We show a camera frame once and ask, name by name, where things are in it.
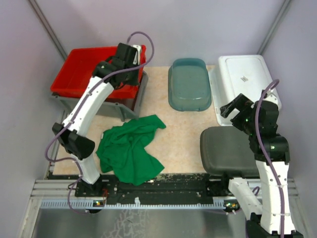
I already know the large white plastic container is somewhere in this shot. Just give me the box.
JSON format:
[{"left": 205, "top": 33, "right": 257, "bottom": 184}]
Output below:
[{"left": 209, "top": 55, "right": 272, "bottom": 126}]

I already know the grey plastic tub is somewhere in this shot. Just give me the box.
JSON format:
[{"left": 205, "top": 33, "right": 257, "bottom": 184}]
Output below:
[{"left": 200, "top": 126, "right": 259, "bottom": 178}]

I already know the red plastic crate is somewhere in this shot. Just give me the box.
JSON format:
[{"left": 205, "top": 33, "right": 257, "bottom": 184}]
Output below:
[{"left": 50, "top": 45, "right": 147, "bottom": 100}]

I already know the teal translucent plastic tub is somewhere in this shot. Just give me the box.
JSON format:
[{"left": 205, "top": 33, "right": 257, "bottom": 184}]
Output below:
[{"left": 168, "top": 58, "right": 211, "bottom": 112}]

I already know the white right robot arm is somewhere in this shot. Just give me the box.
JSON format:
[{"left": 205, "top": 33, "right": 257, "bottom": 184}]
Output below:
[{"left": 220, "top": 94, "right": 303, "bottom": 238}]

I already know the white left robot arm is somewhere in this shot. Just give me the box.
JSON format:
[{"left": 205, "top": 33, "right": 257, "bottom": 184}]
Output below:
[{"left": 52, "top": 43, "right": 145, "bottom": 197}]

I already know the grey plastic bin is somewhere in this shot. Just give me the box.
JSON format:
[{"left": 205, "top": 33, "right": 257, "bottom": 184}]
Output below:
[{"left": 50, "top": 71, "right": 149, "bottom": 121}]

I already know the green cloth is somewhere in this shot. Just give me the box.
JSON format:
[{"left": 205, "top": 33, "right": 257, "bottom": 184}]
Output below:
[{"left": 96, "top": 115, "right": 166, "bottom": 186}]

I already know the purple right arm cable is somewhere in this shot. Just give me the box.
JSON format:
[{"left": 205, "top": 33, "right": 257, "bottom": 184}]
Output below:
[{"left": 245, "top": 79, "right": 285, "bottom": 238}]

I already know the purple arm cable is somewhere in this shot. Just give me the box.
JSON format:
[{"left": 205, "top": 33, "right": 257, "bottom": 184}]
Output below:
[
  {"left": 44, "top": 31, "right": 156, "bottom": 215},
  {"left": 245, "top": 79, "right": 285, "bottom": 238}
]

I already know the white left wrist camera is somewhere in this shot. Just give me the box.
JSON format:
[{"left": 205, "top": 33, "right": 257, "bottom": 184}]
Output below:
[{"left": 132, "top": 45, "right": 142, "bottom": 65}]

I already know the grey aluminium frame post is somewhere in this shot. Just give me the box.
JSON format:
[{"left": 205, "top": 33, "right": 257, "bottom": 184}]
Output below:
[{"left": 257, "top": 0, "right": 293, "bottom": 55}]

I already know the left aluminium frame post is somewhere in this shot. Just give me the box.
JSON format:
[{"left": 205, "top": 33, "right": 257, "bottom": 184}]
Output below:
[{"left": 27, "top": 0, "right": 68, "bottom": 60}]

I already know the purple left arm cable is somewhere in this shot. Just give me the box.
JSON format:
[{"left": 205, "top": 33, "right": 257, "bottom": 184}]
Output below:
[{"left": 44, "top": 31, "right": 156, "bottom": 215}]

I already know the aluminium front rail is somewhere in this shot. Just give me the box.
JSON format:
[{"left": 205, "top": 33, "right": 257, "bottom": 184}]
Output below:
[{"left": 29, "top": 178, "right": 298, "bottom": 211}]

